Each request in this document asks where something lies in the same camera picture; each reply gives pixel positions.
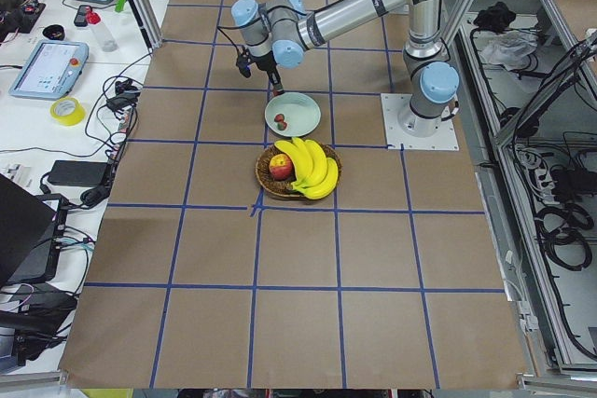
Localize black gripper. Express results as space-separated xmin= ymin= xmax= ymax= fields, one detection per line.
xmin=254 ymin=53 xmax=285 ymax=94

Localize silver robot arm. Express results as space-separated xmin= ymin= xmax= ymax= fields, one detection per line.
xmin=231 ymin=0 xmax=460 ymax=138

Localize light green plate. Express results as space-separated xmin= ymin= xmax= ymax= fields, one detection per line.
xmin=264 ymin=92 xmax=321 ymax=137

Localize red apple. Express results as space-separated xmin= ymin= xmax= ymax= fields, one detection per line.
xmin=269 ymin=153 xmax=294 ymax=181

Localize yellow banana bunch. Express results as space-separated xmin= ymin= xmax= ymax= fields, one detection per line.
xmin=274 ymin=137 xmax=340 ymax=200

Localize brown wicker basket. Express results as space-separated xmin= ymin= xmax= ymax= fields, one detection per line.
xmin=255 ymin=143 xmax=341 ymax=199

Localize clear bottle red cap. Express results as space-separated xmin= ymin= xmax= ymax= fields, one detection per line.
xmin=85 ymin=8 xmax=118 ymax=52

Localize yellow tape roll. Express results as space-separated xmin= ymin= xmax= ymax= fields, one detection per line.
xmin=50 ymin=97 xmax=86 ymax=127

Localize blue teach pendant near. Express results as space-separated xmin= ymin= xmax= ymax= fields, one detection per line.
xmin=8 ymin=40 xmax=90 ymax=101

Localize black power adapter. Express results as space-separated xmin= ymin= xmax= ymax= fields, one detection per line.
xmin=48 ymin=160 xmax=108 ymax=186

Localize black laptop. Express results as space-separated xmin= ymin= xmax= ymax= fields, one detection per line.
xmin=1 ymin=176 xmax=67 ymax=286

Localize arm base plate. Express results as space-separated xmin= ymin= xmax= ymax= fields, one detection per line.
xmin=381 ymin=93 xmax=459 ymax=151

